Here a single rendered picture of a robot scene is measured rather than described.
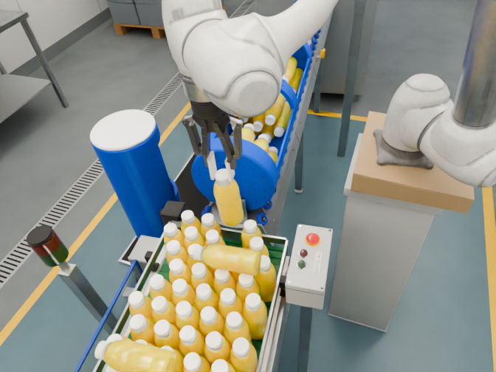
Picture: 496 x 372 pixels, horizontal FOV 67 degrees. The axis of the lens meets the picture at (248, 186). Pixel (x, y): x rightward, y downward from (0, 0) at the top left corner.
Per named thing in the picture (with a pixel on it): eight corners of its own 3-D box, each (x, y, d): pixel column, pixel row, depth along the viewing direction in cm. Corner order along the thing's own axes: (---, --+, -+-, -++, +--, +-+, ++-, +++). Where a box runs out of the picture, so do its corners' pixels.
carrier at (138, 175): (178, 275, 210) (203, 237, 227) (129, 158, 147) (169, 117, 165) (136, 259, 220) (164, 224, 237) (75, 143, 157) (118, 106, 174)
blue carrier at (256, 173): (310, 84, 188) (313, 27, 168) (274, 217, 131) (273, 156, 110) (255, 80, 195) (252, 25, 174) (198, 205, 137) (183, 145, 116)
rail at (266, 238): (286, 243, 122) (286, 238, 120) (286, 245, 122) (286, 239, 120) (173, 224, 132) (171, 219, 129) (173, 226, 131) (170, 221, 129)
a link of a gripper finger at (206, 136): (207, 122, 78) (201, 121, 78) (205, 161, 86) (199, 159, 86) (212, 111, 80) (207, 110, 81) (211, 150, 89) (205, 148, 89)
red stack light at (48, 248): (66, 238, 98) (59, 228, 95) (51, 258, 94) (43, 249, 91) (45, 234, 99) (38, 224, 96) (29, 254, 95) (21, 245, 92)
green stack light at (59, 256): (74, 249, 101) (66, 238, 98) (60, 269, 97) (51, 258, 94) (53, 245, 103) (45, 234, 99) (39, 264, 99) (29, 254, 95)
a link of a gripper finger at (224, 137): (216, 112, 80) (222, 111, 80) (232, 152, 88) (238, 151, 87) (210, 122, 78) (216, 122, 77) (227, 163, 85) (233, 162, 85)
